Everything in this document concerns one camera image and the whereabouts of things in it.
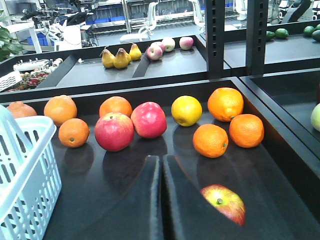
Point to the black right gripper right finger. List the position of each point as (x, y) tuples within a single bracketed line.
[(191, 217)]

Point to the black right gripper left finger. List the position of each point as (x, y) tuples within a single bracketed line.
[(97, 212)]

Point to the dark red yellow-top apple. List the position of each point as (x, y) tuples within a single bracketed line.
[(226, 201)]

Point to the light blue plastic basket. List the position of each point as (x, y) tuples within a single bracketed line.
[(30, 182)]

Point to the small orange mandarin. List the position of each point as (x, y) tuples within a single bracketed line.
[(246, 130), (210, 140)]

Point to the pink red smooth apple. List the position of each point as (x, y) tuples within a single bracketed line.
[(149, 120)]

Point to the small mandarin left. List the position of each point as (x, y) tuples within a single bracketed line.
[(74, 133)]

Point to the small orange mandarin right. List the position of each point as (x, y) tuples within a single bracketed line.
[(246, 130)]

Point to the yellow orange fruit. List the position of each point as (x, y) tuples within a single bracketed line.
[(186, 110)]

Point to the large round orange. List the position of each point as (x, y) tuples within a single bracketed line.
[(116, 104)]

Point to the large orange with nub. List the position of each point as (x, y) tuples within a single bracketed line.
[(225, 103)]

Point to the wood and black display stand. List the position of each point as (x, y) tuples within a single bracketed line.
[(163, 189)]

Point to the orange with nub far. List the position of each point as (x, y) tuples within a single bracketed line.
[(20, 110)]

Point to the green potted plant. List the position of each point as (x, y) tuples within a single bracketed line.
[(9, 46)]

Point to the black shelf upright post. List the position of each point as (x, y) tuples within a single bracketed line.
[(254, 34)]

